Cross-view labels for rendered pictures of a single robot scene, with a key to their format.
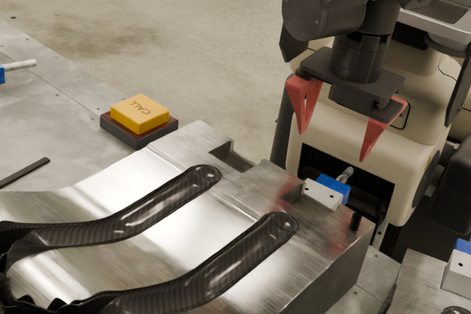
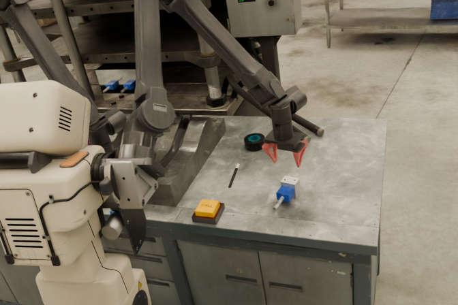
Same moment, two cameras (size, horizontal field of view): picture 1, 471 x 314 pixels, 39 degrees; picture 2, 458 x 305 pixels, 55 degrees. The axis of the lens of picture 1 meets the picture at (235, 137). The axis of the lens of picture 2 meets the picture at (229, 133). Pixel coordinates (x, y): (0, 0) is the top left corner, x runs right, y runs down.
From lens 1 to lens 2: 1.92 m
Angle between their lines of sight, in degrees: 117
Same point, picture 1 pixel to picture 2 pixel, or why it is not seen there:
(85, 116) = (234, 209)
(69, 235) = (180, 137)
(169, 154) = (172, 169)
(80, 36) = not seen: outside the picture
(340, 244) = not seen: hidden behind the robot
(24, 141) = (244, 188)
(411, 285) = not seen: hidden behind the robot
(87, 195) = (187, 152)
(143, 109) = (204, 205)
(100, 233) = (177, 147)
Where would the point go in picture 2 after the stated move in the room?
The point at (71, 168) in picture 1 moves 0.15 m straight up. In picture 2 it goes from (219, 188) to (211, 151)
